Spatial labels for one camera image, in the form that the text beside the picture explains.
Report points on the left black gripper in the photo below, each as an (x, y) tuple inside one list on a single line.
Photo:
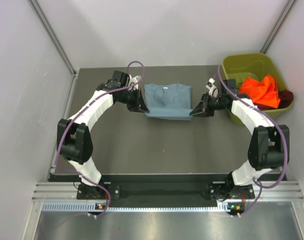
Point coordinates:
[(138, 104)]

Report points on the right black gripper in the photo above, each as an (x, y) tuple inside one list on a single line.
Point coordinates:
[(203, 109)]

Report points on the light blue t-shirt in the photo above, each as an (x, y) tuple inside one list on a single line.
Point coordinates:
[(168, 102)]

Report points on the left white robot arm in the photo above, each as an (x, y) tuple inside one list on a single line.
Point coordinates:
[(74, 140)]

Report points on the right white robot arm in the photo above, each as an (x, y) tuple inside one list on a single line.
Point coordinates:
[(269, 145)]

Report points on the olive green plastic bin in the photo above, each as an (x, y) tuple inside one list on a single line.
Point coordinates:
[(257, 66)]

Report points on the orange t-shirt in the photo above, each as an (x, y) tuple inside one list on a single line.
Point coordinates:
[(264, 92)]

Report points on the dark red t-shirt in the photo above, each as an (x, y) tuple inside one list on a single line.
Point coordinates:
[(286, 98)]

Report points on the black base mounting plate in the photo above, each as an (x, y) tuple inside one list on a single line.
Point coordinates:
[(172, 190)]

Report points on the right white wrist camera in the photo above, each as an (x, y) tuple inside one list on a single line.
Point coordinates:
[(213, 91)]

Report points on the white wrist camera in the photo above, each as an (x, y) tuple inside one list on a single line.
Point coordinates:
[(133, 82), (213, 91)]

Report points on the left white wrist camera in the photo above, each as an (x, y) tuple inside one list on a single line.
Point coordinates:
[(133, 82)]

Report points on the aluminium frame rail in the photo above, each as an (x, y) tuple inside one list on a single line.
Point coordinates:
[(286, 191)]

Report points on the slotted grey cable duct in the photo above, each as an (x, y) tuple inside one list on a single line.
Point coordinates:
[(99, 207)]

